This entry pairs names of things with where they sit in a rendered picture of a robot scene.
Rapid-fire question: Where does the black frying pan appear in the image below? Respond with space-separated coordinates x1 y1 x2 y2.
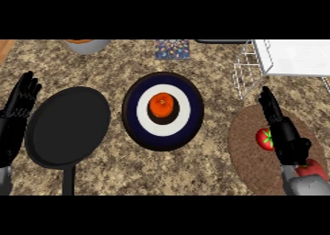
26 85 113 196

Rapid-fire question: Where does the grey pot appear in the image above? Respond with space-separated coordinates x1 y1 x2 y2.
65 39 113 56

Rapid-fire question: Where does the dark flat tray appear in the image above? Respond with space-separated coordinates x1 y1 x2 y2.
194 39 253 45

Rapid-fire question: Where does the white wire tiered shelf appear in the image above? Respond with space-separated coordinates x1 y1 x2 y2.
233 39 330 102

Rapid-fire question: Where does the navy and white round plate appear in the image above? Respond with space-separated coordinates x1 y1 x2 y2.
121 72 207 152

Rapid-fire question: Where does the dark patterned box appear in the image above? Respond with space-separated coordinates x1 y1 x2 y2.
154 39 192 61

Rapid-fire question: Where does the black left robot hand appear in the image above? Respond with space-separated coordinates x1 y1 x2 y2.
0 71 43 170

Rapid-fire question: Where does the red tomato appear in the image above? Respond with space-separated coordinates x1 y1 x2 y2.
256 128 276 152

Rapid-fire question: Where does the orange fruit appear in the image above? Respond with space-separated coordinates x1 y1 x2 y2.
148 92 177 118

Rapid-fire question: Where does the red bell pepper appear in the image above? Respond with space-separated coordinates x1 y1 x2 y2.
295 158 330 182

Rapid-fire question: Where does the brown round placemat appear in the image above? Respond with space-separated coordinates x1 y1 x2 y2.
228 104 329 196

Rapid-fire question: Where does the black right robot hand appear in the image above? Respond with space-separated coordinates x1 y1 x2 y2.
257 85 315 168

